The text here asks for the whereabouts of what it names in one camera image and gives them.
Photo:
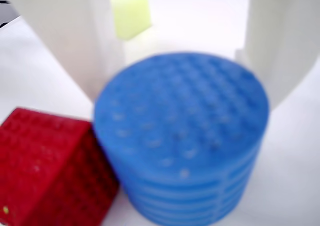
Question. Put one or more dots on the blue cylinder block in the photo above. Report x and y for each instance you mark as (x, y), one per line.
(182, 140)

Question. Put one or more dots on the pale yellow sponge block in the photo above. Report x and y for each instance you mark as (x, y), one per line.
(131, 14)

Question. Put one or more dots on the red cube block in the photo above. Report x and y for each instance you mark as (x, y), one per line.
(50, 171)

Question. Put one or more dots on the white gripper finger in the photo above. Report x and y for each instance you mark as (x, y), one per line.
(280, 48)
(70, 35)

